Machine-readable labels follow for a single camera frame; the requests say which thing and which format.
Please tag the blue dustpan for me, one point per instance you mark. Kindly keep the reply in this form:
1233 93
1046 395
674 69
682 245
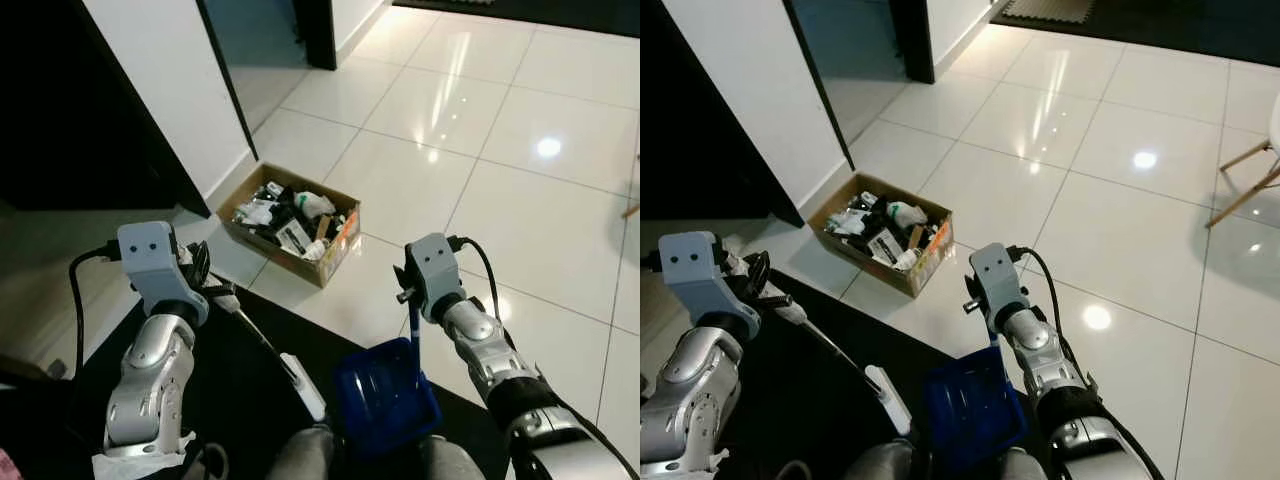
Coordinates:
975 410
385 400

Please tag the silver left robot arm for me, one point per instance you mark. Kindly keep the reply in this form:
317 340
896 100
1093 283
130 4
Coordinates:
150 380
690 390

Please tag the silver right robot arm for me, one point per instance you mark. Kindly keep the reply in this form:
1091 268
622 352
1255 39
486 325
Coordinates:
1040 360
490 360

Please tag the dark floor mat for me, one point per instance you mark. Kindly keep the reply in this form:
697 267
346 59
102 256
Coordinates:
520 10
1180 25

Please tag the cardboard box of rubbish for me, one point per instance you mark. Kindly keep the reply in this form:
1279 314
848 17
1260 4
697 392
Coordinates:
290 262
880 272

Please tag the white labelled packet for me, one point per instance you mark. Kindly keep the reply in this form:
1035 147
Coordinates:
882 245
292 238

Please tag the black rug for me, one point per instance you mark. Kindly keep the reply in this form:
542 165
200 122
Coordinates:
810 390
240 400

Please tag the white green plastic bottle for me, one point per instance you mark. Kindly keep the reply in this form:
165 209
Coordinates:
905 213
315 205

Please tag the white chair wooden legs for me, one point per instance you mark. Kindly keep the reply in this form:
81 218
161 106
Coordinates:
1240 203
630 210

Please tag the silver right robot leg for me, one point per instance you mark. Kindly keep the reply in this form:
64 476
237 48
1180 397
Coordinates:
450 460
1015 465

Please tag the silver robot leg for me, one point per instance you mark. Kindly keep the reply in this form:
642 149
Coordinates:
885 460
450 460
1015 465
300 455

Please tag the silver left robot leg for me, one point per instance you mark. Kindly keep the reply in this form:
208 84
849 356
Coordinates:
300 455
885 460

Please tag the pink object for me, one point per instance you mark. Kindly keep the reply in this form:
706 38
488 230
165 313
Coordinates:
8 468

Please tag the grey foam mat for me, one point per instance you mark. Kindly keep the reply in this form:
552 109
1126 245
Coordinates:
1050 8

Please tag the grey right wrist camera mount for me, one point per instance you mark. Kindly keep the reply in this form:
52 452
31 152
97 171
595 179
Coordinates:
995 275
435 265

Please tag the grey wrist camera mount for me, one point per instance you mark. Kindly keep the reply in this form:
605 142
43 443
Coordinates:
695 270
150 260
995 275
435 265

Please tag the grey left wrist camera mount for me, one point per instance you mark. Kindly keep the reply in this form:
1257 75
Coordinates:
150 260
695 270

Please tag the black door frame post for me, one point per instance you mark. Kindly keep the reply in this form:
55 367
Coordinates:
912 40
315 30

